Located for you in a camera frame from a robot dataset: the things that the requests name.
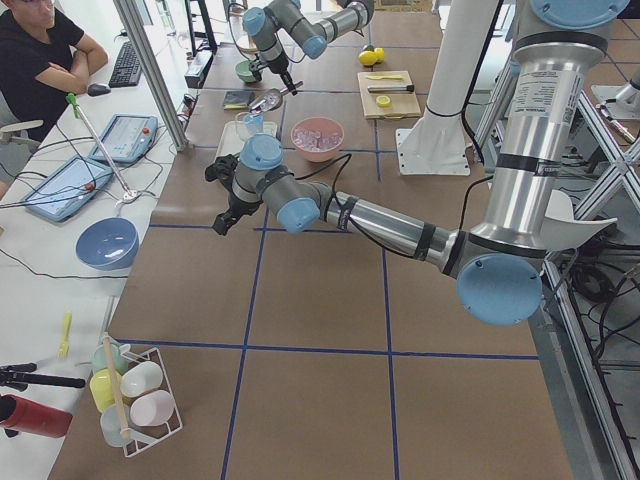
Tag yellow plastic knife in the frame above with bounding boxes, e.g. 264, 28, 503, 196
365, 75, 404, 81

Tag black handled tool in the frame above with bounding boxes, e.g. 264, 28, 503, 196
1, 363, 86, 392

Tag clear wine glass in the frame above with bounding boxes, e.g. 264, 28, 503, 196
234, 112, 251, 142

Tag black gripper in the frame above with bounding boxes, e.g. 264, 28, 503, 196
204, 154, 262, 236
249, 52, 304, 95

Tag grey folded cloth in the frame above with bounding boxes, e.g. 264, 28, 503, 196
223, 90, 255, 110

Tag metal ice scoop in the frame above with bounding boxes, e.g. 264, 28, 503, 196
249, 87, 290, 113

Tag yellow lemon back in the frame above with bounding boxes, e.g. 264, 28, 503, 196
374, 47, 385, 63

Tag wooden rack handle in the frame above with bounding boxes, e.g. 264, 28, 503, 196
102, 332, 131, 444

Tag green bowl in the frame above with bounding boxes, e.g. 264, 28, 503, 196
235, 60, 262, 84

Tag clear plastic cup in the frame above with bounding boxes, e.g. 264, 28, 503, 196
100, 404, 132, 447

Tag pink bowl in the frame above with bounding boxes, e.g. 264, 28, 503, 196
290, 117, 344, 163

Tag lemon half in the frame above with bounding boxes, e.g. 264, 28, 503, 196
375, 95, 392, 108

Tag steel cylinder muddler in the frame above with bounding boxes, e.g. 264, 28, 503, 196
367, 84, 415, 94

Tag aluminium frame post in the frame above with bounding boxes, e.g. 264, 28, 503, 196
113, 0, 188, 152

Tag yellow lemon front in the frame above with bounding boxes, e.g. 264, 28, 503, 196
358, 50, 378, 67

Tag wooden cutting board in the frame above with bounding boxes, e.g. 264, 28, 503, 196
357, 71, 421, 120

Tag computer mouse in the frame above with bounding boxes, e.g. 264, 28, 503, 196
87, 83, 111, 97

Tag metal stand with green clip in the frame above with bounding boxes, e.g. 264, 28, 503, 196
66, 93, 156, 204

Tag white plastic cup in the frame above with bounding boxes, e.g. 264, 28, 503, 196
120, 361, 164, 398

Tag cream serving tray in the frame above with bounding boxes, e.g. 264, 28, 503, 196
214, 121, 278, 160

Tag yellow plastic cup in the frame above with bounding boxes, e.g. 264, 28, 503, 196
89, 368, 115, 413

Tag teach pendant far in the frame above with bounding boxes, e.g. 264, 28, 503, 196
100, 114, 159, 165

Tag teach pendant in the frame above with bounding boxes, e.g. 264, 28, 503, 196
21, 155, 114, 222
100, 114, 159, 165

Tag yellow plastic fork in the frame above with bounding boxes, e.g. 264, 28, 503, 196
57, 311, 73, 359

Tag black keyboard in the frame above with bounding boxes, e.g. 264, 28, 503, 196
108, 41, 142, 88

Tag yellow lemon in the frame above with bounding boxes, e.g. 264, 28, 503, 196
374, 47, 385, 63
358, 50, 378, 67

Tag green plastic cup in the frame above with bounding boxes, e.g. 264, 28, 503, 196
91, 343, 128, 375

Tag blue cup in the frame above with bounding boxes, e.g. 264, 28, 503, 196
246, 112, 264, 141

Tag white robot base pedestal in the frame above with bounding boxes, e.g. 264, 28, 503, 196
396, 0, 502, 176

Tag black box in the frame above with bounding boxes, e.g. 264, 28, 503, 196
184, 50, 213, 89

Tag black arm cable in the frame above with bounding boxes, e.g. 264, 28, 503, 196
291, 153, 353, 216
227, 2, 307, 64

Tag white wire cup rack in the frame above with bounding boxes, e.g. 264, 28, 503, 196
100, 337, 183, 458

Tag pile of clear ice cubes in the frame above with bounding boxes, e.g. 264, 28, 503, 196
292, 128, 342, 153

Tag teach pendant near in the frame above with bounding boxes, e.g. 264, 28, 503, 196
21, 155, 114, 222

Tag pink plastic cup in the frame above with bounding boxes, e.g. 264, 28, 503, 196
130, 390, 175, 427

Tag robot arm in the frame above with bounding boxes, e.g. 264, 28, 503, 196
242, 0, 375, 95
205, 1, 630, 326

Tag blue bowl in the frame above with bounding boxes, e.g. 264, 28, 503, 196
75, 217, 140, 271

